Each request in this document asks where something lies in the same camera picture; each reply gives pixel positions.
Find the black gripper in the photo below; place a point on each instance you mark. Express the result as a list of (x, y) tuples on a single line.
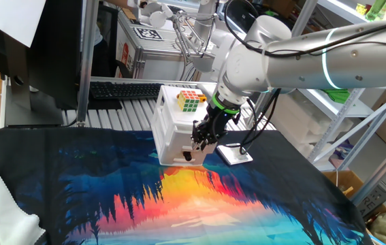
[(217, 124)]

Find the white plastic drawer cabinet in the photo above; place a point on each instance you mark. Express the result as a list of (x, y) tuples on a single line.
[(165, 117)]

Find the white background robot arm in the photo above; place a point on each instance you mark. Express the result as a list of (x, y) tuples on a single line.
[(209, 10)]

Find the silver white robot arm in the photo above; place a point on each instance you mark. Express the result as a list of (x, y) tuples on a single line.
[(349, 61)]

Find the white drawer with black knob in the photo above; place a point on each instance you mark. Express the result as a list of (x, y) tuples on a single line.
[(172, 157)]

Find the open cardboard box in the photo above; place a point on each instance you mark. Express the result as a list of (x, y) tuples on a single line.
[(346, 178)]

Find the white digital scale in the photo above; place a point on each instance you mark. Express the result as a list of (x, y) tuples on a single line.
[(235, 156)]

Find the Rubik's cube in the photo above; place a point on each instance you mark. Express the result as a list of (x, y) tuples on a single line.
[(189, 100)]

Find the aluminium flight case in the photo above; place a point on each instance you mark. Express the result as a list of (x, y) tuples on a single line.
[(158, 64)]

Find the black keyboard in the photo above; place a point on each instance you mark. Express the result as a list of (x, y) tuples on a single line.
[(121, 90)]

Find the sunset forest print tablecloth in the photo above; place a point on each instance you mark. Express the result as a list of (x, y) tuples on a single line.
[(111, 177)]

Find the white foam blocks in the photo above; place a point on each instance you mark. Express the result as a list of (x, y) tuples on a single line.
[(301, 122)]

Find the black white fiducial marker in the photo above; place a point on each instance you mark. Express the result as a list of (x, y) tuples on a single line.
[(148, 34)]

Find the white teleoperation device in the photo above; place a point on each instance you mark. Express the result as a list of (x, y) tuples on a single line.
[(158, 18)]

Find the green folded cloth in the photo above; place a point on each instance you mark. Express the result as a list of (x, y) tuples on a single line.
[(337, 96)]

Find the person in light blue shirt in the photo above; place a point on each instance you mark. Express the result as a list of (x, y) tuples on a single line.
[(98, 35)]

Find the white metal shelf rack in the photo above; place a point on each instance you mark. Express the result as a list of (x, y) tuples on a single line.
[(349, 109)]

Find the black monitor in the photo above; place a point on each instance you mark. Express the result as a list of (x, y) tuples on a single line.
[(53, 51)]

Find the grey lettered sign plate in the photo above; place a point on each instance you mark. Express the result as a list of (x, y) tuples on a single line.
[(376, 199)]

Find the small yellow toy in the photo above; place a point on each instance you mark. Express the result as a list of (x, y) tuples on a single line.
[(361, 9)]

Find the white cloth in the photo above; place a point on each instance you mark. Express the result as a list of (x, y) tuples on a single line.
[(12, 217)]

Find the green plastic bottle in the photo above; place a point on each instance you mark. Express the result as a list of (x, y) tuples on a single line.
[(376, 8)]

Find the white paper sheet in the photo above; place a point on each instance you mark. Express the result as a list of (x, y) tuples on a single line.
[(12, 17)]

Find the aluminium frame post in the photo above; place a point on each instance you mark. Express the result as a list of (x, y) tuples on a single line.
[(87, 61)]

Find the slanted aluminium frame strut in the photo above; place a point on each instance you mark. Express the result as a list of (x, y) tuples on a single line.
[(380, 170)]

